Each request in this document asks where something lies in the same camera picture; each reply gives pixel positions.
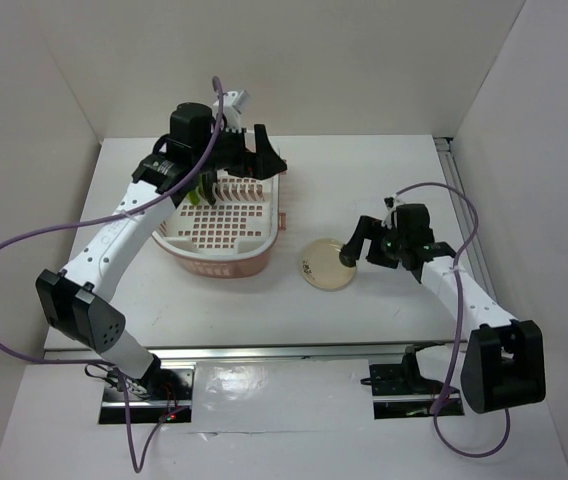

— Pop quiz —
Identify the green plate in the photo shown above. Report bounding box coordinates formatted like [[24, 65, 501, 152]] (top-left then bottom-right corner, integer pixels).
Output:
[[187, 176, 202, 206]]

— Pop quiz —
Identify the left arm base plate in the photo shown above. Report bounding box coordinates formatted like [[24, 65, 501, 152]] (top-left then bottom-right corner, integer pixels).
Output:
[[97, 365, 195, 425]]

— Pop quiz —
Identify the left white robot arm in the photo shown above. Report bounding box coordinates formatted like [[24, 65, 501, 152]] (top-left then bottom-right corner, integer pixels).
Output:
[[36, 103, 287, 399]]

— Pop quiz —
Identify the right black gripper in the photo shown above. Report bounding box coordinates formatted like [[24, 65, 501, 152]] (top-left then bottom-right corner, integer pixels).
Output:
[[340, 215, 408, 269]]

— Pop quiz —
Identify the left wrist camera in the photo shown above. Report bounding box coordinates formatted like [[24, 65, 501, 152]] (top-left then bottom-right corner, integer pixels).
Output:
[[221, 90, 250, 131]]

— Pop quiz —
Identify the white pink dish rack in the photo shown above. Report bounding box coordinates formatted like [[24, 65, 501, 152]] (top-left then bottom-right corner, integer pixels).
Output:
[[152, 171, 286, 279]]

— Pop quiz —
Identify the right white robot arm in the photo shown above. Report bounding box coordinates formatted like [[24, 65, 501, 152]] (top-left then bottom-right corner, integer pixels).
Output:
[[339, 203, 546, 414]]

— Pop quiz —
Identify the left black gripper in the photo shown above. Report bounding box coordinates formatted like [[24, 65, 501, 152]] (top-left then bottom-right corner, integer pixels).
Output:
[[192, 120, 286, 180]]

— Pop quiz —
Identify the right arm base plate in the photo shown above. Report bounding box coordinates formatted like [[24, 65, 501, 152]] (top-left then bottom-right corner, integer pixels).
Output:
[[360, 345, 443, 420]]

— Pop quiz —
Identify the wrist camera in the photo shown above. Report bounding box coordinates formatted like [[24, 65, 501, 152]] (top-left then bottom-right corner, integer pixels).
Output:
[[384, 194, 405, 223], [221, 90, 250, 131]]

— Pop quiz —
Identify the beige plate with black mark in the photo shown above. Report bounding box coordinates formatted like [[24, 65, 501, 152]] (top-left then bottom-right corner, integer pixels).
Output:
[[300, 238, 356, 291]]

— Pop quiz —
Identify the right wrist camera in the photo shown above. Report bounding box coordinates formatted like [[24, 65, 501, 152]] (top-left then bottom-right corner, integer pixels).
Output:
[[384, 194, 405, 223]]

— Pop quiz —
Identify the aluminium rail frame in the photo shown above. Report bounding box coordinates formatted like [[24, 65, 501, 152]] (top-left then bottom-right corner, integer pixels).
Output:
[[41, 134, 518, 365]]

